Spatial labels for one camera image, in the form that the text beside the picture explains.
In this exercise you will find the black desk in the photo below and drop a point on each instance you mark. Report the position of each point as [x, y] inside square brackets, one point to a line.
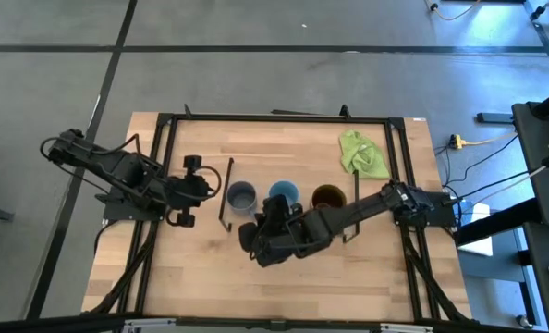
[538, 277]
[533, 139]

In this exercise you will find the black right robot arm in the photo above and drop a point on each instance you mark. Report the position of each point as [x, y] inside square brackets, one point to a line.
[371, 205]

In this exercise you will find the black extrusion crossbeam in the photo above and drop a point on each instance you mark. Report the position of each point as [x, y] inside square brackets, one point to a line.
[48, 324]

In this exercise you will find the black desk foot bar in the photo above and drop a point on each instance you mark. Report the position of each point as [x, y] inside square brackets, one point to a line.
[496, 223]

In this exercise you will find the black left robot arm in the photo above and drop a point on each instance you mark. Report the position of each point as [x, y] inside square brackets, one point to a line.
[103, 162]

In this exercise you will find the grey caster wheel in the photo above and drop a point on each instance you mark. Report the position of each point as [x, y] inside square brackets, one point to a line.
[524, 321]

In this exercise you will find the white box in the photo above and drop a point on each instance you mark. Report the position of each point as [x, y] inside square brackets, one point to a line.
[480, 247]

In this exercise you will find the dark flat floor bracket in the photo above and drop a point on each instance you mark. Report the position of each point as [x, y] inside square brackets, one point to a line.
[494, 118]

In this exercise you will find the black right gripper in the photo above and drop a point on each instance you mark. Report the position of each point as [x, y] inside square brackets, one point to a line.
[279, 240]

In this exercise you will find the grey ceramic mug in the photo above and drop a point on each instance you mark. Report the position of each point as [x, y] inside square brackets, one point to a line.
[242, 201]

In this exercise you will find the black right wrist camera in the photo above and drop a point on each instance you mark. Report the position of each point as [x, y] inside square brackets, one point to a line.
[247, 237]

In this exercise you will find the wooden shelf with black legs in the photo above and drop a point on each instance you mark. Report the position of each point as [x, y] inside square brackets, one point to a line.
[302, 171]

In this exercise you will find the olive brown ceramic mug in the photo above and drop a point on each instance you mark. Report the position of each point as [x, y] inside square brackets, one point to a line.
[328, 196]

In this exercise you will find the yellow power plug block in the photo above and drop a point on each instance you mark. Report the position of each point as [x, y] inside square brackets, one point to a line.
[456, 141]

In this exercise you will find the green microfibre cloth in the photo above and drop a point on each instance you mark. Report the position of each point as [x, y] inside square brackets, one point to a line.
[362, 157]

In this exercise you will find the black aluminium table frame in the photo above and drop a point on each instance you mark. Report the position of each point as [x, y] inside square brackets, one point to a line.
[279, 118]

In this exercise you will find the blue ceramic mug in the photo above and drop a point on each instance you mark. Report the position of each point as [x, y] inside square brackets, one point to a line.
[284, 188]

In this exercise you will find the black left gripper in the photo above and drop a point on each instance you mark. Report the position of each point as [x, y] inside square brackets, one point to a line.
[186, 192]

